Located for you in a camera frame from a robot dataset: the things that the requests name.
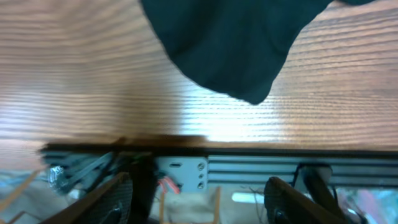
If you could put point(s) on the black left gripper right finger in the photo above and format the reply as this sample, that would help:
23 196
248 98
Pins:
284 204

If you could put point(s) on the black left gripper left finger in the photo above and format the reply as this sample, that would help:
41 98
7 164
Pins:
110 203

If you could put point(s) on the black polo shirt with logo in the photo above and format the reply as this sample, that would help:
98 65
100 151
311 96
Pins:
235 47

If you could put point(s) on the grey metal mounting bracket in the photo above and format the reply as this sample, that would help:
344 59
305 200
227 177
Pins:
190 174

